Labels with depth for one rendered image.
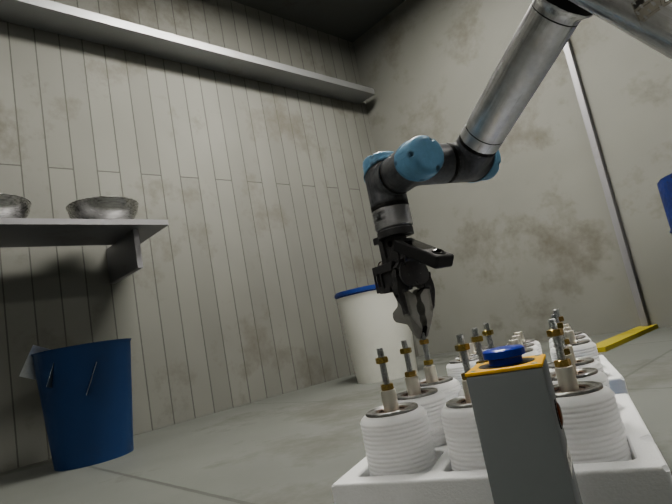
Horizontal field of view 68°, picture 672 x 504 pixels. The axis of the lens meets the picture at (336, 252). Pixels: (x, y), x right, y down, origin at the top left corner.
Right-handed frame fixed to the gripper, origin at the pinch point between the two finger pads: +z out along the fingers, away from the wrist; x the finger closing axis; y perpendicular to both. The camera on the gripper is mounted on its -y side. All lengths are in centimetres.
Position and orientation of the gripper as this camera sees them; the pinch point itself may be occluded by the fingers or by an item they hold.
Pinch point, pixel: (423, 330)
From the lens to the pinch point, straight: 96.2
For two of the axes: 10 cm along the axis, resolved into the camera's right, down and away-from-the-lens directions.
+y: -5.3, 2.3, 8.1
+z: 1.9, 9.7, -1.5
